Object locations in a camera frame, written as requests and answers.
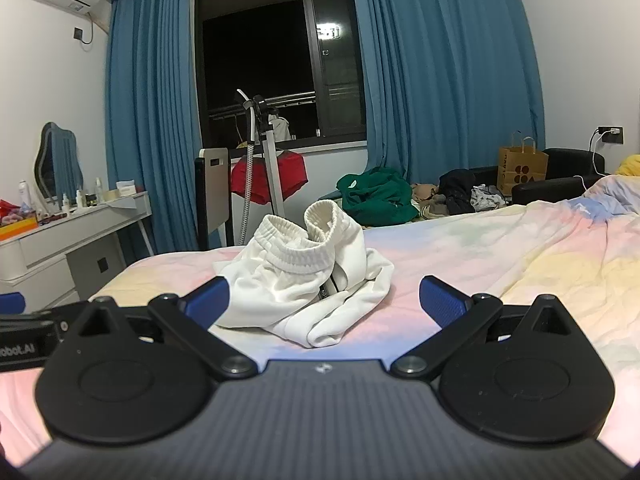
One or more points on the beige cloth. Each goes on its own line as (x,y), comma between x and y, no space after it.
(427,195)

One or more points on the blue curtain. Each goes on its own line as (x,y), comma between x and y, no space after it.
(150,110)
(440,70)

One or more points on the white spray can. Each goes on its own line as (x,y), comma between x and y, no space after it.
(25,197)

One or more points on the small white bottle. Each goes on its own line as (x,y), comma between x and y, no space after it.
(79,200)
(66,205)

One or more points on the white dressing table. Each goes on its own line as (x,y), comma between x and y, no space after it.
(60,245)

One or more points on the black wall plug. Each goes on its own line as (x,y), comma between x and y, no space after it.
(78,33)

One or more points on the tall white bottle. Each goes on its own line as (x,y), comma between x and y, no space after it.
(98,192)

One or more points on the white pants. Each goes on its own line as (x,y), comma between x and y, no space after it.
(280,285)

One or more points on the pastel patchwork quilt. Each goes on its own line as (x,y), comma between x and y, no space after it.
(500,260)

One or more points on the black garment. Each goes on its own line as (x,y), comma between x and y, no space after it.
(457,187)

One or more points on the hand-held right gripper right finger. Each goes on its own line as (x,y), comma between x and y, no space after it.
(442,301)

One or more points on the orange box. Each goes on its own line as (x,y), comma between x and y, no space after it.
(17,230)

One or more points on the white box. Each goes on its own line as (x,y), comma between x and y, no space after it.
(126,189)

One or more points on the wall socket with charger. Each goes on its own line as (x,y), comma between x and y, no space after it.
(611,135)

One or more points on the green garment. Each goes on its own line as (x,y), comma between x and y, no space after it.
(380,197)

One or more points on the white patterned cloth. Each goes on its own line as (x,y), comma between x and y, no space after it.
(487,199)

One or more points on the white panel black frame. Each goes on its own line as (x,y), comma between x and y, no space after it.
(214,185)

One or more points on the brown paper bag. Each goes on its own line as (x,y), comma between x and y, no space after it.
(522,167)

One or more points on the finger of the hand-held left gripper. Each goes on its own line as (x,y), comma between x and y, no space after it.
(11,304)

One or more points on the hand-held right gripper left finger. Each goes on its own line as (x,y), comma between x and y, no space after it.
(210,296)

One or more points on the dark framed window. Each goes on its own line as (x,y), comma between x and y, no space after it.
(260,50)

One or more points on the red garment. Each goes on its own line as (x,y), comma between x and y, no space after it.
(290,175)

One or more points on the wavy framed mirror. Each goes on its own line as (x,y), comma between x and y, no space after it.
(57,160)

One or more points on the black sofa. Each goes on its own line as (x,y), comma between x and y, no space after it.
(565,165)

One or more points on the yellow pillow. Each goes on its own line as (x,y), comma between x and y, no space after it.
(630,165)

